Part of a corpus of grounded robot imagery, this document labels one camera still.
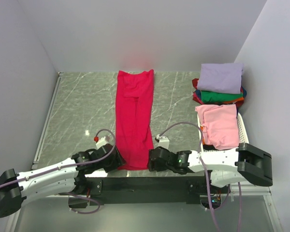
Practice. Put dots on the folded lavender t shirt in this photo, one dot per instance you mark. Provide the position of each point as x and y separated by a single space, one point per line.
221 78

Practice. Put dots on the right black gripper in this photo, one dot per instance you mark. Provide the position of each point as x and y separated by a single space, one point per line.
153 166

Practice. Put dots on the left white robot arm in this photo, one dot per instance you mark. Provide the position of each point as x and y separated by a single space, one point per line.
67 176

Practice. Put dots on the orange garment in basket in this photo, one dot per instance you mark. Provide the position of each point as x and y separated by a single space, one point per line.
204 140

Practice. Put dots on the aluminium extrusion rail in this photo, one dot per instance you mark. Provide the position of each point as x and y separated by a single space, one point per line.
249 190

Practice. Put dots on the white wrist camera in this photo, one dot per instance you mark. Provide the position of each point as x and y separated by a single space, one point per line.
162 141
101 141

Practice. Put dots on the crimson red t shirt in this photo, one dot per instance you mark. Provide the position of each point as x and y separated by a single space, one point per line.
134 99

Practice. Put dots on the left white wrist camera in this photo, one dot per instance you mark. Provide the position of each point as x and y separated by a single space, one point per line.
101 141

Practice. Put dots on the white perforated laundry basket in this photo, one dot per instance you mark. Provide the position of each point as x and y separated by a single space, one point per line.
243 137

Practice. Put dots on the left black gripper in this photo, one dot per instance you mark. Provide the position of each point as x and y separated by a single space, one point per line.
118 160

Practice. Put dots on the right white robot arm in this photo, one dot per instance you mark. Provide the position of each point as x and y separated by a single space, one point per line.
243 163

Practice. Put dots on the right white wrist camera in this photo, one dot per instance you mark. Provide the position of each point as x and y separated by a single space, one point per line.
162 141

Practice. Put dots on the pink t shirt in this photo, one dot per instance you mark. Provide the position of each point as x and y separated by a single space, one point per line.
220 122

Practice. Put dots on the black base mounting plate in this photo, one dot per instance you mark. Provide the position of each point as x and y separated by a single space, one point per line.
172 189

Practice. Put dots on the folded green t shirt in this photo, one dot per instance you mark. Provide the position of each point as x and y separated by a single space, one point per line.
208 96

